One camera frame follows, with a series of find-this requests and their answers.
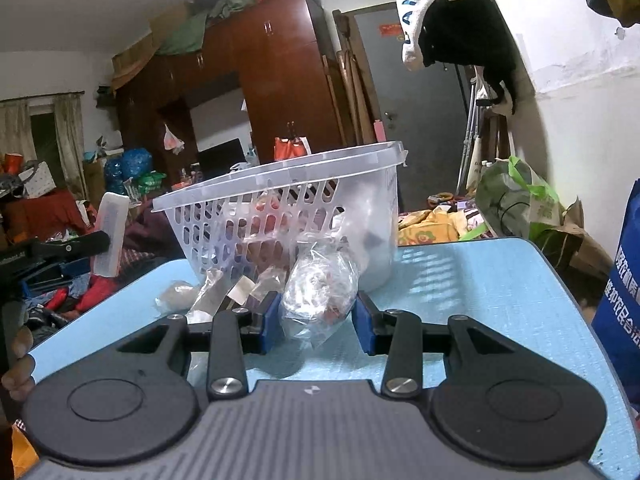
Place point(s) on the pale tall box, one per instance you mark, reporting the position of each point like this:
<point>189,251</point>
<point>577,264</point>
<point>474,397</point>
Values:
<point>112,220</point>

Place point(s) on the white and black garment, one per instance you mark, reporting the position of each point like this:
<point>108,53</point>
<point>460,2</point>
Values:
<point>470,30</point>

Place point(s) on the metal crutches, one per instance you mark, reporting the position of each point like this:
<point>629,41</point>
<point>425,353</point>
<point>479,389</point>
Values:
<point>472,130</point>

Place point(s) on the black monitor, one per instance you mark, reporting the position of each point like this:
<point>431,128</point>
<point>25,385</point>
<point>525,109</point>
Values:
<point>220,155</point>

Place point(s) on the blue fabric bag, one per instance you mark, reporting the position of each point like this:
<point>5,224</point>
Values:
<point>620,285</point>

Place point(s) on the white plastic lattice basket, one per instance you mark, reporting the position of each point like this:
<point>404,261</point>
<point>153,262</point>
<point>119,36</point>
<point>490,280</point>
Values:
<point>385,240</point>

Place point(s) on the yellow floral blanket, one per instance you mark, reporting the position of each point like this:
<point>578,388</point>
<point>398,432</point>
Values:
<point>430,227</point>

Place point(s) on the patterned window curtains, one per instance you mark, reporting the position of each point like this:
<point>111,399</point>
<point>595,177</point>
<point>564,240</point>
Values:
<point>67,135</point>

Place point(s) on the brown wooden wardrobe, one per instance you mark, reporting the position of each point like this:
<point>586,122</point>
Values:
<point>290,85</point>

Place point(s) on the small pink plastic bag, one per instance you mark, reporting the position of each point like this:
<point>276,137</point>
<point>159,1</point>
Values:
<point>172,140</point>

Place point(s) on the orange and white plastic bag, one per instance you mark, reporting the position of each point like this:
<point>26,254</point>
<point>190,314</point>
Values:
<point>287,150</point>

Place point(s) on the brown paper bag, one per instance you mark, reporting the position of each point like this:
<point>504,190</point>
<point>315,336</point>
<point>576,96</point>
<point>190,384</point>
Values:
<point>570,240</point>

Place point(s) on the person's left hand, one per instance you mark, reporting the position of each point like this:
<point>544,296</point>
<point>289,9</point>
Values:
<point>20,377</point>

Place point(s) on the pink flat stick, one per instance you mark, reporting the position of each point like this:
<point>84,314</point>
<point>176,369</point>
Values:
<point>380,131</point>

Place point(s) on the red cloth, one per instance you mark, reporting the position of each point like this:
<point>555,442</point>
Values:
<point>45,212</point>

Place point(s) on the green shopping bag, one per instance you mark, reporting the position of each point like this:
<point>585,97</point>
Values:
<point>500,190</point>

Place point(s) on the blue plastic sack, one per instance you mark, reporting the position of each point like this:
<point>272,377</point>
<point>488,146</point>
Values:
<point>125,165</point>

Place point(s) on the clear plastic candy bag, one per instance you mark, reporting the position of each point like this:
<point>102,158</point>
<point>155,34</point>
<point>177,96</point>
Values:
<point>315,290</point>

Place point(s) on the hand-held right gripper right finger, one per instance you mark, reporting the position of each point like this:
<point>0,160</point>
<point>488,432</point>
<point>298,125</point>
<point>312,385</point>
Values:
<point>362,327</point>

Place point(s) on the green cloth bundle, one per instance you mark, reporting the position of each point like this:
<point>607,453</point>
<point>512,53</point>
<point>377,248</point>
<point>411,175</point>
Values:
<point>190,30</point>

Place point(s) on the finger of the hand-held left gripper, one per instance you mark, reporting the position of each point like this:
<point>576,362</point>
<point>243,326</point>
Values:
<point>75,250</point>

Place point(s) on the wooden planks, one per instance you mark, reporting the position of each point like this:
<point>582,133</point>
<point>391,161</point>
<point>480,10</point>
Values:
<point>350,85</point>

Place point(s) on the grey metal door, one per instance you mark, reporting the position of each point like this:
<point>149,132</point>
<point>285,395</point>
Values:
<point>425,135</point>

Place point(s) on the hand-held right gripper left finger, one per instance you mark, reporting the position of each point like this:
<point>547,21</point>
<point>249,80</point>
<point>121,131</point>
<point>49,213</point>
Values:
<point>270,325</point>

